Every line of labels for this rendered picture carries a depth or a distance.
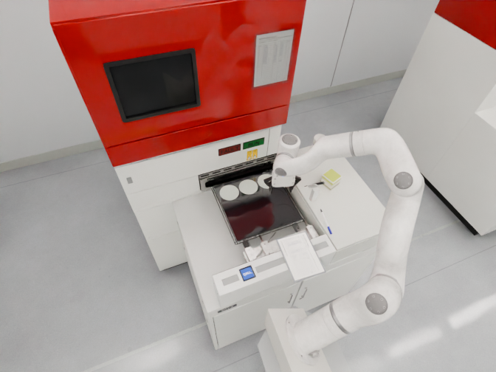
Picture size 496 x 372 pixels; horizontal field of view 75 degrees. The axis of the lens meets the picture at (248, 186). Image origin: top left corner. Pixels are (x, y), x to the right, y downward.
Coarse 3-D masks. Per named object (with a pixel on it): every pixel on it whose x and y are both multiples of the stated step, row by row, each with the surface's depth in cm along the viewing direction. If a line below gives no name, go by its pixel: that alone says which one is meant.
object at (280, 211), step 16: (256, 176) 176; (240, 192) 169; (256, 192) 169; (272, 192) 170; (224, 208) 162; (240, 208) 163; (256, 208) 163; (272, 208) 163; (288, 208) 164; (240, 224) 157; (256, 224) 157; (272, 224) 157
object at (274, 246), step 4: (296, 232) 157; (272, 244) 153; (276, 244) 153; (252, 248) 151; (256, 248) 151; (260, 248) 151; (272, 248) 151; (276, 248) 152; (244, 252) 150; (256, 252) 150; (244, 256) 148; (260, 256) 149
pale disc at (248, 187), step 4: (244, 180) 174; (248, 180) 174; (240, 184) 172; (244, 184) 172; (248, 184) 172; (252, 184) 173; (256, 184) 173; (240, 188) 170; (244, 188) 171; (248, 188) 171; (252, 188) 171; (256, 188) 171; (244, 192) 169; (248, 192) 169; (252, 192) 169
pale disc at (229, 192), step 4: (224, 188) 170; (228, 188) 170; (232, 188) 170; (236, 188) 170; (220, 192) 168; (224, 192) 169; (228, 192) 169; (232, 192) 169; (236, 192) 169; (224, 196) 167; (228, 196) 167; (232, 196) 167; (236, 196) 167
